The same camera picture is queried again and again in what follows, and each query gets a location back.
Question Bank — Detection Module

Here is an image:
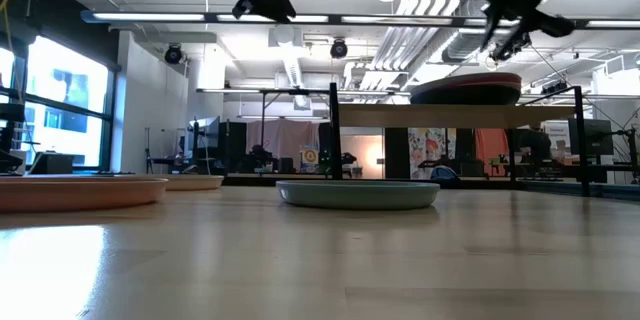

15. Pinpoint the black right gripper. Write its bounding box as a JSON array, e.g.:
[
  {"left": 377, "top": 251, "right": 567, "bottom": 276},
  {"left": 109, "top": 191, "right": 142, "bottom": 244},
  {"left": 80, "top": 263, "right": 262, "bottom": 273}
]
[{"left": 463, "top": 0, "right": 575, "bottom": 61}]

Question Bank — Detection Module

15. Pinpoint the pale pink plate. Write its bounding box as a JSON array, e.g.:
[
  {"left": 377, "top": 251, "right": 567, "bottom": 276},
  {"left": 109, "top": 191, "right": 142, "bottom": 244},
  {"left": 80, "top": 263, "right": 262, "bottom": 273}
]
[{"left": 409, "top": 79, "right": 522, "bottom": 107}]

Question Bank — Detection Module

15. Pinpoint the cream white plate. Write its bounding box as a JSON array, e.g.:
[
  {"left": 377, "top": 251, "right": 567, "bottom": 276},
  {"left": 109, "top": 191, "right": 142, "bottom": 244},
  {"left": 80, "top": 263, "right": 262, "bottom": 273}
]
[{"left": 114, "top": 173, "right": 225, "bottom": 192}]

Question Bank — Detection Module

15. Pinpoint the pale teal plate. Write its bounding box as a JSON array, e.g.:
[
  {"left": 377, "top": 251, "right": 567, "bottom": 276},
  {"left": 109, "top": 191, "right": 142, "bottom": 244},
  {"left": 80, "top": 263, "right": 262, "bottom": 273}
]
[{"left": 275, "top": 179, "right": 441, "bottom": 211}]

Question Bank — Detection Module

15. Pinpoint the orange plastic plate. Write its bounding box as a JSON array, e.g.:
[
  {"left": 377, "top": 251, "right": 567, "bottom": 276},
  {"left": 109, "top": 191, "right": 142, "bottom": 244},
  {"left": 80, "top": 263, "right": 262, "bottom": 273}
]
[{"left": 0, "top": 175, "right": 169, "bottom": 214}]

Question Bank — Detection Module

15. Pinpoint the black round ceiling speaker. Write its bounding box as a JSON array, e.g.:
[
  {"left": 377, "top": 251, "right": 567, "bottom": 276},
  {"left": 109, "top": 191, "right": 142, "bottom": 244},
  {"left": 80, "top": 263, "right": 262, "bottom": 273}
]
[
  {"left": 329, "top": 38, "right": 349, "bottom": 60},
  {"left": 164, "top": 43, "right": 184, "bottom": 65}
]

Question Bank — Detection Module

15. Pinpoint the person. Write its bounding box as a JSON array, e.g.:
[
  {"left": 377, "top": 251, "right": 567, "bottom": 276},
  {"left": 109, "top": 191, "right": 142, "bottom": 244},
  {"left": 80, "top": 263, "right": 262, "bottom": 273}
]
[{"left": 517, "top": 127, "right": 553, "bottom": 164}]

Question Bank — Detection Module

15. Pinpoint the long ceiling light strip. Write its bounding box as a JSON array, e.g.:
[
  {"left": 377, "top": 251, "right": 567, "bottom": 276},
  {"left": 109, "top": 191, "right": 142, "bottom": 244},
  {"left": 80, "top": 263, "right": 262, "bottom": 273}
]
[{"left": 80, "top": 9, "right": 640, "bottom": 29}]

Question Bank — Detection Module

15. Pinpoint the orange curtain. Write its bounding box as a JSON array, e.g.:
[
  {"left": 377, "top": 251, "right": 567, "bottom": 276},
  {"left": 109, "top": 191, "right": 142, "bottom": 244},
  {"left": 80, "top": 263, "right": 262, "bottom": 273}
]
[{"left": 474, "top": 128, "right": 510, "bottom": 177}]

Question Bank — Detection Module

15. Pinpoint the dark computer monitor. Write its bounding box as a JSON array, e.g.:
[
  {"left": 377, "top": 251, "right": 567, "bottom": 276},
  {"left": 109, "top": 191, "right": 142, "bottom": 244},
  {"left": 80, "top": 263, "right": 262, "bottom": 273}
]
[{"left": 568, "top": 118, "right": 615, "bottom": 157}]

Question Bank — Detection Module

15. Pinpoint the beige curtain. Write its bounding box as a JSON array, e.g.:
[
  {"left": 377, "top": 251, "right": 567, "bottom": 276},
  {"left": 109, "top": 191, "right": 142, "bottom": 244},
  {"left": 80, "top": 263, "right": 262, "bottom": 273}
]
[{"left": 246, "top": 118, "right": 321, "bottom": 161}]

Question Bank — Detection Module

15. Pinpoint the grey computer monitor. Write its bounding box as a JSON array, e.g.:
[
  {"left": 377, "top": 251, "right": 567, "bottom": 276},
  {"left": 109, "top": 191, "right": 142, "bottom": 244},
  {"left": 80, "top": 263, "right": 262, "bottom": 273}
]
[{"left": 187, "top": 116, "right": 221, "bottom": 161}]

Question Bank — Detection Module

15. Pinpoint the dark cabinet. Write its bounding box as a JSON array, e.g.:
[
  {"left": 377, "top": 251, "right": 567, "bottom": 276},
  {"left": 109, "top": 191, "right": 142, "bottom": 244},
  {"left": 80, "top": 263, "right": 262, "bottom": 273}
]
[{"left": 218, "top": 120, "right": 248, "bottom": 174}]

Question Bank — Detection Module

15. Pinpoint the colourful poster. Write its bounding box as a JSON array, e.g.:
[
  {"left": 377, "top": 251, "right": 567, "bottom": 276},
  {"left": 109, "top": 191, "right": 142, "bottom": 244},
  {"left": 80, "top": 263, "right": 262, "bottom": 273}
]
[{"left": 408, "top": 128, "right": 449, "bottom": 180}]

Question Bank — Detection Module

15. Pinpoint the colourful printed box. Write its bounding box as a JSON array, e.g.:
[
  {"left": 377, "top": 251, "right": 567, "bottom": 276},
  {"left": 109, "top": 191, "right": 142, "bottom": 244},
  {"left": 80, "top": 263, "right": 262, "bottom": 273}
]
[{"left": 299, "top": 145, "right": 320, "bottom": 175}]

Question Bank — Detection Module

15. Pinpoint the blue round object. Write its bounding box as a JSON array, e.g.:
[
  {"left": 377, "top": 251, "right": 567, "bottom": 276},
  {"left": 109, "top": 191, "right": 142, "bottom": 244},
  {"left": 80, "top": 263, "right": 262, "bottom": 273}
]
[{"left": 429, "top": 165, "right": 460, "bottom": 181}]

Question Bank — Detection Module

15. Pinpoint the black pillar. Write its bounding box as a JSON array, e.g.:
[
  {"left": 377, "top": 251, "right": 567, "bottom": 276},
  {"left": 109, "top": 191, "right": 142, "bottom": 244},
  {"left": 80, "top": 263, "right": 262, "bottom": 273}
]
[{"left": 383, "top": 127, "right": 412, "bottom": 180}]

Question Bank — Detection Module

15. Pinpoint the black tripod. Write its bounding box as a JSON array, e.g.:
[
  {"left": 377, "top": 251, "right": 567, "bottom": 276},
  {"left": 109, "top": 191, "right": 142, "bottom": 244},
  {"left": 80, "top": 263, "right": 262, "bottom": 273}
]
[{"left": 143, "top": 127, "right": 155, "bottom": 175}]

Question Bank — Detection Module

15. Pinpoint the large window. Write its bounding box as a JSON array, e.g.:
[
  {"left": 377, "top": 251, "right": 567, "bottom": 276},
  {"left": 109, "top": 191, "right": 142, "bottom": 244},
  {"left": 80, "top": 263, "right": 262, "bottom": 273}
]
[{"left": 0, "top": 34, "right": 116, "bottom": 171}]

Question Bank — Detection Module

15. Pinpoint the dark box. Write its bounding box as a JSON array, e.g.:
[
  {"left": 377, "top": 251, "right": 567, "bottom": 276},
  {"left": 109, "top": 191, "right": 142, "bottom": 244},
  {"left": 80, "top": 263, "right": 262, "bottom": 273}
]
[{"left": 29, "top": 152, "right": 76, "bottom": 176}]

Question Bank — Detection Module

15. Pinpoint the black stand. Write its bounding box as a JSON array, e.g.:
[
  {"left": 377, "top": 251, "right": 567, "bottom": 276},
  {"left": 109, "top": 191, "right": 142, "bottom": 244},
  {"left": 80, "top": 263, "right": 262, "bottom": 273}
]
[{"left": 0, "top": 87, "right": 29, "bottom": 174}]

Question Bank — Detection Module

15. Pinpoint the white ceiling duct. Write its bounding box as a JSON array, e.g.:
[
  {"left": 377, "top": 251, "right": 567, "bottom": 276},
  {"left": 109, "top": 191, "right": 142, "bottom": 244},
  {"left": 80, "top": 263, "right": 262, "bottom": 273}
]
[{"left": 269, "top": 24, "right": 307, "bottom": 109}]

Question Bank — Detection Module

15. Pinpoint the black metal frame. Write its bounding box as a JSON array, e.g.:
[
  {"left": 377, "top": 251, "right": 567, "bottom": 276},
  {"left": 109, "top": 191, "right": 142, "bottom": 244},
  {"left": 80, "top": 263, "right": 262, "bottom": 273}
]
[{"left": 196, "top": 87, "right": 332, "bottom": 161}]

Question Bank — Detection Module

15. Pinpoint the yellow cable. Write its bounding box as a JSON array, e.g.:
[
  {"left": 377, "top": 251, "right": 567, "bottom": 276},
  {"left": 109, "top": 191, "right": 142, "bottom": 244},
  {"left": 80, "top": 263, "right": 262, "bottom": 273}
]
[{"left": 0, "top": 0, "right": 31, "bottom": 104}]

